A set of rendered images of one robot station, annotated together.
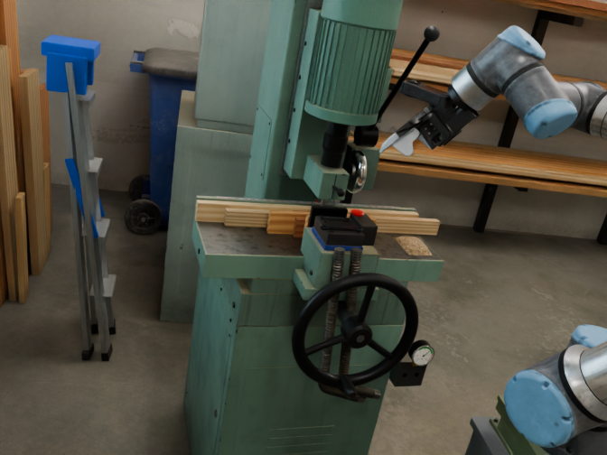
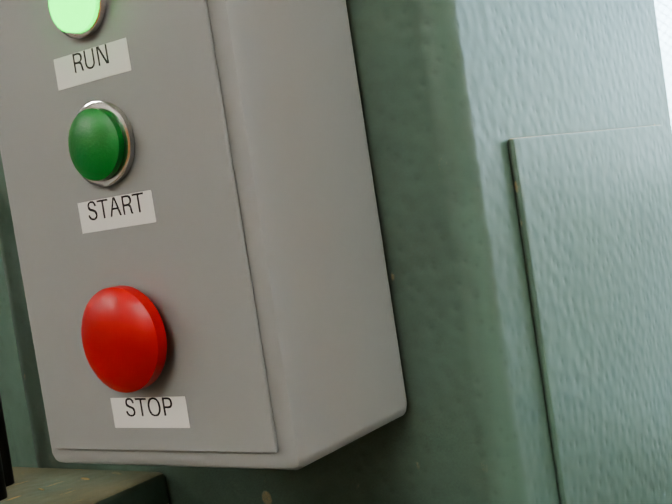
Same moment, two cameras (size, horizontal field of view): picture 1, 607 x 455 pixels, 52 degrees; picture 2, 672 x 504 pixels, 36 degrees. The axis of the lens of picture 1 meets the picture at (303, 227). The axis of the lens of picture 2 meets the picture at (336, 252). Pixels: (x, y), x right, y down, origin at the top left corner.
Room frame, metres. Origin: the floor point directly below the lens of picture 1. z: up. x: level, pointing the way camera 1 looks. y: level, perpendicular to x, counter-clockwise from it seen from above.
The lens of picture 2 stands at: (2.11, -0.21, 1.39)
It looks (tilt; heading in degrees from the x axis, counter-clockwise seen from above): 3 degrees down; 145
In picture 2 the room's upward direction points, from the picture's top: 9 degrees counter-clockwise
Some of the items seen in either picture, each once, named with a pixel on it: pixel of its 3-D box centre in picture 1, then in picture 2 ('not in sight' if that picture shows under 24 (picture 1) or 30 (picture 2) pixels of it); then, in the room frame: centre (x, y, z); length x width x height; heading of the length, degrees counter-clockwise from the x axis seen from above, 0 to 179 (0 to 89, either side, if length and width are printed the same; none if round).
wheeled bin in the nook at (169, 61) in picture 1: (185, 143); not in sight; (3.36, 0.74, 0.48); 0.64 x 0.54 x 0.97; 105
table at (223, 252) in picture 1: (322, 257); not in sight; (1.38, -0.06, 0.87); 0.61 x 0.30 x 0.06; 110
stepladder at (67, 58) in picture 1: (83, 207); not in sight; (2.05, 0.79, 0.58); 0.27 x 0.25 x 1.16; 104
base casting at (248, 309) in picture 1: (296, 255); not in sight; (1.60, 0.00, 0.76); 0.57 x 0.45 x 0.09; 20
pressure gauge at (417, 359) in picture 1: (419, 354); not in sight; (1.38, -0.35, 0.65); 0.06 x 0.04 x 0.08; 110
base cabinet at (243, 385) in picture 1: (275, 371); not in sight; (1.60, 0.01, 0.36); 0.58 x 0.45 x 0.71; 20
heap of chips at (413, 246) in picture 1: (414, 243); not in sight; (1.48, -0.29, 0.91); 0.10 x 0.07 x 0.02; 20
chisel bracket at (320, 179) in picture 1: (325, 180); not in sight; (1.50, -0.03, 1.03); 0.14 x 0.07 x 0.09; 20
